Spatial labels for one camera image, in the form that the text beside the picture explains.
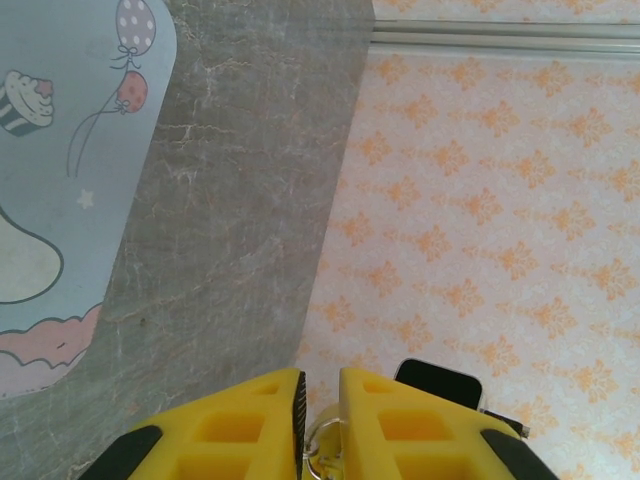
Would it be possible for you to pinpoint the aluminium frame post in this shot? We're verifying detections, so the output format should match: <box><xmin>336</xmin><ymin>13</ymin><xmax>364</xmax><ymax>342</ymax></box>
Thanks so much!
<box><xmin>369</xmin><ymin>17</ymin><xmax>640</xmax><ymax>59</ymax></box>

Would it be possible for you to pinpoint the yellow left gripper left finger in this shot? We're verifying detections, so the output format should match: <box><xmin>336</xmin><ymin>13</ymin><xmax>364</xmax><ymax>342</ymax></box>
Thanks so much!
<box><xmin>99</xmin><ymin>367</ymin><xmax>308</xmax><ymax>480</ymax></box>

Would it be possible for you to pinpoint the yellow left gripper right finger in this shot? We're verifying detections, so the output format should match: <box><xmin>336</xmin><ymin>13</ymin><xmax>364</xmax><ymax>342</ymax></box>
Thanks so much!
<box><xmin>337</xmin><ymin>366</ymin><xmax>557</xmax><ymax>480</ymax></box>

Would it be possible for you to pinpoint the blue cartoon tin box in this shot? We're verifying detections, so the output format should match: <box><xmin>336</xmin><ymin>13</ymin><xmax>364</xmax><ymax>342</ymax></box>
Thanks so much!
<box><xmin>0</xmin><ymin>0</ymin><xmax>180</xmax><ymax>401</ymax></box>

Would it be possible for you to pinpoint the black rectangular device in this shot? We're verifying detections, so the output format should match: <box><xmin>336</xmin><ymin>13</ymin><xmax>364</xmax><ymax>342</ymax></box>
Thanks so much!
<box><xmin>393</xmin><ymin>357</ymin><xmax>485</xmax><ymax>414</ymax></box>

